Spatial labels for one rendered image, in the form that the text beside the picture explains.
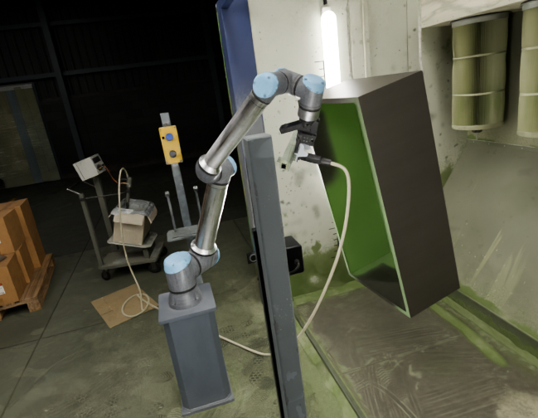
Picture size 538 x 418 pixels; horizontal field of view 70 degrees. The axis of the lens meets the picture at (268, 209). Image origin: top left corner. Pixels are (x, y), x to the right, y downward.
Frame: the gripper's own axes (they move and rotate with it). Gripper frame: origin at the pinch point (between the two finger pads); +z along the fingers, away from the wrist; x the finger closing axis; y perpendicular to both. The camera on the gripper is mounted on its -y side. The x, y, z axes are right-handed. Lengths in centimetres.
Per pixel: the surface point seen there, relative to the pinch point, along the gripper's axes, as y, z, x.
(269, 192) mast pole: 5, -49, -89
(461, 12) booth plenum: 72, -40, 138
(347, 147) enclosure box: 24, 26, 61
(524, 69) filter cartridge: 108, -26, 97
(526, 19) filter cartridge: 100, -48, 105
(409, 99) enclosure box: 43, -25, 25
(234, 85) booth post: -58, 14, 87
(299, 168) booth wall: -5, 68, 86
